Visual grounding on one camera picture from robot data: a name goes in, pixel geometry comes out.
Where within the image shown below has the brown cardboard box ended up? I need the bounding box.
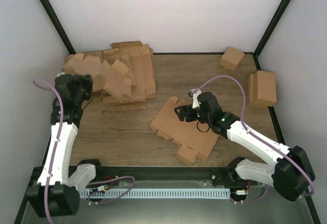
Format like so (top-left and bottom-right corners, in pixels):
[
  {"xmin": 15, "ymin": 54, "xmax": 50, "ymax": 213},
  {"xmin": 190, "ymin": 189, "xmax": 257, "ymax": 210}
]
[{"xmin": 150, "ymin": 96, "xmax": 219, "ymax": 166}]

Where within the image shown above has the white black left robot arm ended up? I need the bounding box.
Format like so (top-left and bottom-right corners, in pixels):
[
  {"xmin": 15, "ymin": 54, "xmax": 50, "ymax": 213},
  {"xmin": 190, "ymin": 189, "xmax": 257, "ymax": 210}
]
[{"xmin": 26, "ymin": 72, "xmax": 104, "ymax": 223}]

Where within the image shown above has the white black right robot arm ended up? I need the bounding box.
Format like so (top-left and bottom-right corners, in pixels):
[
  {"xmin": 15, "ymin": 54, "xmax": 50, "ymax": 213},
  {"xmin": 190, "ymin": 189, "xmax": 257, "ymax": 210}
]
[{"xmin": 174, "ymin": 91, "xmax": 315, "ymax": 201}]

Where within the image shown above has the small folded cardboard box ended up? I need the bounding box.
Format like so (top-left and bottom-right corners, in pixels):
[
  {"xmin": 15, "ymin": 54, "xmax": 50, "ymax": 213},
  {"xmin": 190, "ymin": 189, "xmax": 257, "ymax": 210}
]
[{"xmin": 219, "ymin": 47, "xmax": 245, "ymax": 71}]

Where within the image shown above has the large folded cardboard box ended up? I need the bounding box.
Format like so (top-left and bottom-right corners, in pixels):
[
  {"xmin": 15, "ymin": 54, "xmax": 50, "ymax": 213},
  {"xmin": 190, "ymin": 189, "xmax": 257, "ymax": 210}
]
[{"xmin": 247, "ymin": 70, "xmax": 276, "ymax": 108}]

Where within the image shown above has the stack of flat cardboard blanks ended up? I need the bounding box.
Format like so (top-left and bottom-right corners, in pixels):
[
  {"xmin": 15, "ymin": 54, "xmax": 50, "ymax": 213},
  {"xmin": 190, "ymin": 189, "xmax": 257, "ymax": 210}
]
[{"xmin": 62, "ymin": 41, "xmax": 156, "ymax": 110}]

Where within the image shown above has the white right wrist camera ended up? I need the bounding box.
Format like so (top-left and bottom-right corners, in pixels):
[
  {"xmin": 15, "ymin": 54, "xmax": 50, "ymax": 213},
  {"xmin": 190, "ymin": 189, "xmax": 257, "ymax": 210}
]
[{"xmin": 189, "ymin": 88, "xmax": 202, "ymax": 109}]

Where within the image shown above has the black aluminium frame rail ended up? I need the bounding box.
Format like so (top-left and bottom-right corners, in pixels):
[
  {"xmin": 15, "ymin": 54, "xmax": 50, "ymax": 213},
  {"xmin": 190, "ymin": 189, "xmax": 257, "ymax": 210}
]
[{"xmin": 33, "ymin": 166, "xmax": 241, "ymax": 183}]

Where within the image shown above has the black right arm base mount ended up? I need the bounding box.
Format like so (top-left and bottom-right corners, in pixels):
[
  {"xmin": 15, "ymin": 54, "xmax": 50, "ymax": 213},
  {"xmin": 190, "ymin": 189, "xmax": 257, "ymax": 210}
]
[{"xmin": 211, "ymin": 157, "xmax": 248, "ymax": 188}]

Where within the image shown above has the light blue slotted cable duct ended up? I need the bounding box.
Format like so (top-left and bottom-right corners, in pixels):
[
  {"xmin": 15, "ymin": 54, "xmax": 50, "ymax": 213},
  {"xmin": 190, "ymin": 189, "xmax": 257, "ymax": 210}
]
[{"xmin": 80, "ymin": 188, "xmax": 230, "ymax": 200}]

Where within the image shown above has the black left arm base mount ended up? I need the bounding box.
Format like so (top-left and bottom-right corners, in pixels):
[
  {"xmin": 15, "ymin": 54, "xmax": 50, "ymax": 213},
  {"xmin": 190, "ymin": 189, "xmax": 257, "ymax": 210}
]
[{"xmin": 77, "ymin": 159, "xmax": 113, "ymax": 183}]

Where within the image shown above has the black left corner frame post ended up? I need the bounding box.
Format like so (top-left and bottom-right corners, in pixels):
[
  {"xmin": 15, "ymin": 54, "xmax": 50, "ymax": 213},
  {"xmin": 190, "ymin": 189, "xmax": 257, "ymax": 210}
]
[{"xmin": 39, "ymin": 0, "xmax": 76, "ymax": 54}]

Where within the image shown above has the black corner frame post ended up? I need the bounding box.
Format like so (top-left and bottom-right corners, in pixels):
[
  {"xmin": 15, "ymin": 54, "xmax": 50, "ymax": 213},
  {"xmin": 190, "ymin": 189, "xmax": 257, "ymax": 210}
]
[
  {"xmin": 39, "ymin": 0, "xmax": 76, "ymax": 54},
  {"xmin": 254, "ymin": 0, "xmax": 291, "ymax": 57}
]

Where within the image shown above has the black right corner frame post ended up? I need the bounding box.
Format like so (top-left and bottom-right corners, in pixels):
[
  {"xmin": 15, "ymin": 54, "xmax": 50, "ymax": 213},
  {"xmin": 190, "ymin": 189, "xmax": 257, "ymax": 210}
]
[{"xmin": 254, "ymin": 0, "xmax": 291, "ymax": 57}]

